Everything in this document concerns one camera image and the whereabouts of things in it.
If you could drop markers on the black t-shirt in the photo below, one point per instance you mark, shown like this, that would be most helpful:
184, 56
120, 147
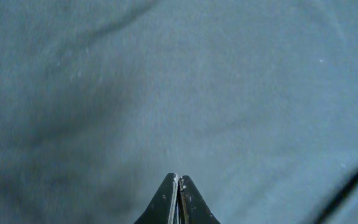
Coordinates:
257, 101

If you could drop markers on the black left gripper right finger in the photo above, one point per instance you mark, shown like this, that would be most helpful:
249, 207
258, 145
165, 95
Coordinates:
192, 207

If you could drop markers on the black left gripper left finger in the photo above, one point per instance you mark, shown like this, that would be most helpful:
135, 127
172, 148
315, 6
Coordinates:
163, 207

